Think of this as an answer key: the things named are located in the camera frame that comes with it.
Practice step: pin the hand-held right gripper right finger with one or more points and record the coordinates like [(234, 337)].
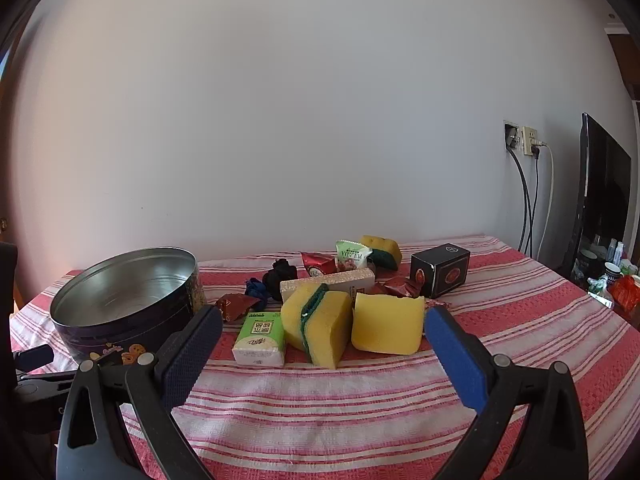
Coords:
[(457, 360)]

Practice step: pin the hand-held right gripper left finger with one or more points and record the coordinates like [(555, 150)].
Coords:
[(192, 355)]

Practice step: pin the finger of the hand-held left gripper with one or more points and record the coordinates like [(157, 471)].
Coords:
[(35, 357), (47, 384)]

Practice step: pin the green white tissue pack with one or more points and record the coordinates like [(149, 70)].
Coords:
[(260, 340)]

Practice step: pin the round dark metal tin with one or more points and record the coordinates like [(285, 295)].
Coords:
[(125, 285)]

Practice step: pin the brown red snack packet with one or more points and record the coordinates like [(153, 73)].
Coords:
[(235, 305)]

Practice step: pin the black box with red emblem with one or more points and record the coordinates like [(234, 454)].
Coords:
[(440, 272)]

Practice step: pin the blue wrapped candy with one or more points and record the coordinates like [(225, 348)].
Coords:
[(255, 287)]

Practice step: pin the black scrunchie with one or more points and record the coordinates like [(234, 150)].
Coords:
[(277, 280)]

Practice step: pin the red white striped tablecloth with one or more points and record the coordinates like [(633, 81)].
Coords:
[(320, 410)]

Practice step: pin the long beige patterned box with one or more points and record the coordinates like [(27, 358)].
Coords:
[(340, 280)]

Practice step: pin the green white snack packet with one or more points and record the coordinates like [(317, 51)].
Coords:
[(350, 257)]

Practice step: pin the black mug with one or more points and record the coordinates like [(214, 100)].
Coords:
[(586, 262)]

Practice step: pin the red plastic bag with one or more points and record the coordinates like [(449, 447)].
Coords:
[(627, 291)]

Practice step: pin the white bottle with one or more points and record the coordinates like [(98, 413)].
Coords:
[(616, 250)]

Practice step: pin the black flat screen monitor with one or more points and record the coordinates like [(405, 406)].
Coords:
[(605, 195)]

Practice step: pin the white wall socket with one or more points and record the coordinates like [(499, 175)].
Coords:
[(529, 141)]

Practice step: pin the open wall outlet box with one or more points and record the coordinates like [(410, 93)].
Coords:
[(511, 135)]

